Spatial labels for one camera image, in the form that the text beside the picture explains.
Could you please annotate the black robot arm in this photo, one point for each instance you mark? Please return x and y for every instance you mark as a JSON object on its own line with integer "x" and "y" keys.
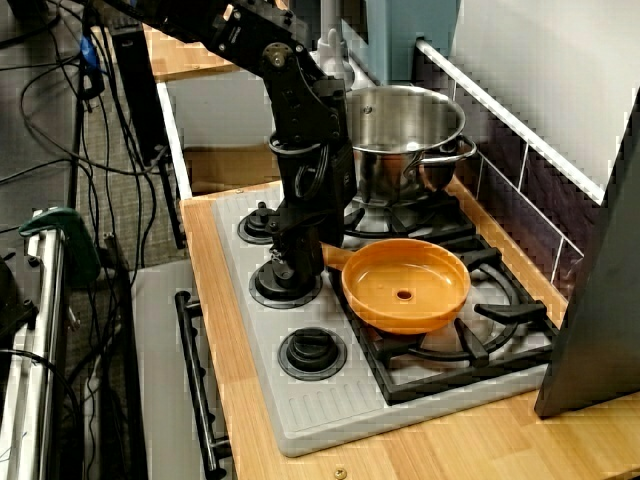
{"x": 290, "y": 100}

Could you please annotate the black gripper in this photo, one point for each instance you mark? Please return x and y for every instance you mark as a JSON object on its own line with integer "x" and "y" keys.
{"x": 320, "y": 190}

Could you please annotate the stainless steel cooking pot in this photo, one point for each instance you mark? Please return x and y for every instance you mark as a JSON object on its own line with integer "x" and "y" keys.
{"x": 400, "y": 170}

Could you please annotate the grey toy faucet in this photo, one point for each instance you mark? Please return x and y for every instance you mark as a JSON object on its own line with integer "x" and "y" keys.
{"x": 332, "y": 50}

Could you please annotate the white sink basin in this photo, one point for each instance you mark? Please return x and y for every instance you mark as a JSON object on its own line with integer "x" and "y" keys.
{"x": 220, "y": 110}

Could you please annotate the white oven door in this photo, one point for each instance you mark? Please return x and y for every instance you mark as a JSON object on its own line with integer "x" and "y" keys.
{"x": 160, "y": 375}

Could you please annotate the black side panel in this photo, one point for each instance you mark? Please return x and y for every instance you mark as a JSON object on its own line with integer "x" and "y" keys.
{"x": 600, "y": 300}

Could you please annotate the blue plug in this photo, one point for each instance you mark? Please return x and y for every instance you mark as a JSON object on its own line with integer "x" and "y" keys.
{"x": 89, "y": 52}

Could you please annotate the brown cardboard sheet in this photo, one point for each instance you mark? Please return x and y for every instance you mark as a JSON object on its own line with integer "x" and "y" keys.
{"x": 230, "y": 167}

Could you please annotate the aluminium frame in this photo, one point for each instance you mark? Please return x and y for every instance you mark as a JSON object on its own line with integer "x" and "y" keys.
{"x": 35, "y": 375}

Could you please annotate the black stove knob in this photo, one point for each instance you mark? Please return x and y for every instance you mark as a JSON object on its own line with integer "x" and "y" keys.
{"x": 252, "y": 225}
{"x": 310, "y": 352}
{"x": 280, "y": 292}

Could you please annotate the teal box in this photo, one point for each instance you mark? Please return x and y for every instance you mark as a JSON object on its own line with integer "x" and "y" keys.
{"x": 415, "y": 40}

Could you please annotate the grey toy stove plate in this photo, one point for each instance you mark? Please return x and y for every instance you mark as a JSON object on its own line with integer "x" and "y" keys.
{"x": 250, "y": 320}

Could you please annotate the wooden kitchen countertop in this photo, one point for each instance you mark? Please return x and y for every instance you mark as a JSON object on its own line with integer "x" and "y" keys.
{"x": 450, "y": 445}

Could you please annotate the orange plastic frying pan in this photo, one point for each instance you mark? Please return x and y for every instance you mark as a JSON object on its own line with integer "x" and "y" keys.
{"x": 425, "y": 310}

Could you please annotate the black burner grate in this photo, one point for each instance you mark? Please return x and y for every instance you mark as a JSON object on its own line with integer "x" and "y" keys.
{"x": 510, "y": 312}

